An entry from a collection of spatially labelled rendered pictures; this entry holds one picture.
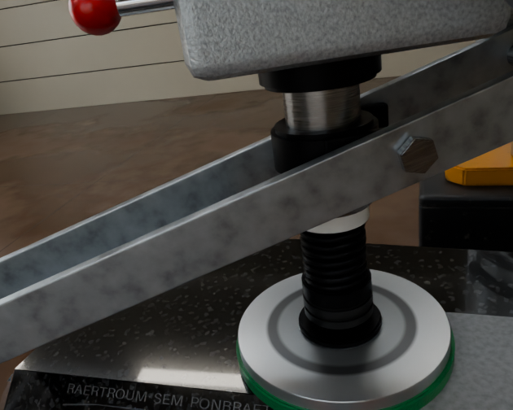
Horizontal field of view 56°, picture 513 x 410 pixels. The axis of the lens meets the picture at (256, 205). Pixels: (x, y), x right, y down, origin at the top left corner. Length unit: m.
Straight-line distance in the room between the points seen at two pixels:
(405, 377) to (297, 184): 0.20
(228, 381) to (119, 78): 7.06
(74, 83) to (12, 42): 1.07
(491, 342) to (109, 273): 0.37
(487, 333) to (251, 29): 0.39
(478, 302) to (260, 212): 0.31
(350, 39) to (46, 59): 7.77
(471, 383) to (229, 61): 0.36
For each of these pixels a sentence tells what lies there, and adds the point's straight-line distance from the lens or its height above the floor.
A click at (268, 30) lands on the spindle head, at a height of 1.15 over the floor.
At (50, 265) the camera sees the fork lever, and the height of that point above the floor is 0.94.
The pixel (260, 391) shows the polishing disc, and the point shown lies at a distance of 0.47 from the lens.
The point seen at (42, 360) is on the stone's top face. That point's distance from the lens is 0.62.
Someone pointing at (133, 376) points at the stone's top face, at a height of 0.82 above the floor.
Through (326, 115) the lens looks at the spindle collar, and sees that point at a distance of 0.39.
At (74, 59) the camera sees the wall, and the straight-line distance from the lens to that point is 7.76.
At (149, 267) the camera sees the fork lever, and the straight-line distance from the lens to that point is 0.39.
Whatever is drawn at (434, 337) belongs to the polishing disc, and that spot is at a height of 0.85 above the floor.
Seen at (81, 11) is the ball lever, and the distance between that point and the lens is 0.32.
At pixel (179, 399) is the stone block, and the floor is 0.81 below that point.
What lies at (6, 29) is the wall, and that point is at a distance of 8.33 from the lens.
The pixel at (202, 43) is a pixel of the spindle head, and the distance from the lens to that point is 0.29.
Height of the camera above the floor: 1.17
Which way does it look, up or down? 23 degrees down
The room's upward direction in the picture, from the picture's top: 8 degrees counter-clockwise
